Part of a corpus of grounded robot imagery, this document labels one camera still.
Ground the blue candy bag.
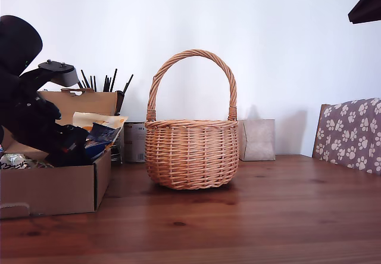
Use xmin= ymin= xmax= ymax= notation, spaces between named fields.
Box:
xmin=84 ymin=123 xmax=118 ymax=161

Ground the white green brown egg bag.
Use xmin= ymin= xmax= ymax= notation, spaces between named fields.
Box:
xmin=0 ymin=153 xmax=54 ymax=169

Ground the white red Maltesers bag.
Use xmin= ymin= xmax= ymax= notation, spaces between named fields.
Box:
xmin=72 ymin=111 xmax=129 ymax=135

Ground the brown cardboard box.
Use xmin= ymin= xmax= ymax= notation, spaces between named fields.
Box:
xmin=0 ymin=89 xmax=120 ymax=219

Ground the woven wicker basket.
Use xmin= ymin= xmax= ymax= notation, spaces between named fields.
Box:
xmin=145 ymin=49 xmax=240 ymax=191

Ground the white label tin can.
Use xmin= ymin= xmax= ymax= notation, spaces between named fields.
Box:
xmin=123 ymin=122 xmax=147 ymax=163

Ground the grey paper bag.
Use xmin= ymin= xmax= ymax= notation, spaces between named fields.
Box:
xmin=238 ymin=119 xmax=276 ymax=161

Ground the wire utensil holder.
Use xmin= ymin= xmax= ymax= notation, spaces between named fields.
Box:
xmin=110 ymin=140 xmax=124 ymax=165

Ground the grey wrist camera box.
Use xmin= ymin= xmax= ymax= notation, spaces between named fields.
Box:
xmin=38 ymin=60 xmax=80 ymax=88

